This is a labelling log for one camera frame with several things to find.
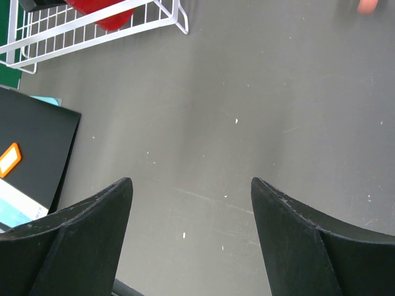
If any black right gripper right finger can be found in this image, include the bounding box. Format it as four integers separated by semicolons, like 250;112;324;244
251;178;394;295

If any red ceramic mug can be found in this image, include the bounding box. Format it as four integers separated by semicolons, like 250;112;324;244
64;0;136;31

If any pink ceramic mug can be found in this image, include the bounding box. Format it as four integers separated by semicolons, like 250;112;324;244
357;0;378;15

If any green lever arch binder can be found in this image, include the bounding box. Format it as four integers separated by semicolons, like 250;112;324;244
0;0;25;90

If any black book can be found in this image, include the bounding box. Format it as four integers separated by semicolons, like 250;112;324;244
1;88;81;213

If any orange tag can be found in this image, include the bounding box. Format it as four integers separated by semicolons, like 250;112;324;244
0;142;22;178

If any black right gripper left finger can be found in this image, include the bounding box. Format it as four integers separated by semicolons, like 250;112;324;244
1;178;133;295

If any white wire dish rack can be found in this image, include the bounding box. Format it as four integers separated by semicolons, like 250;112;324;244
1;1;189;74

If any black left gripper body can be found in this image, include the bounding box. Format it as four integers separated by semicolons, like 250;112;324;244
19;0;67;12

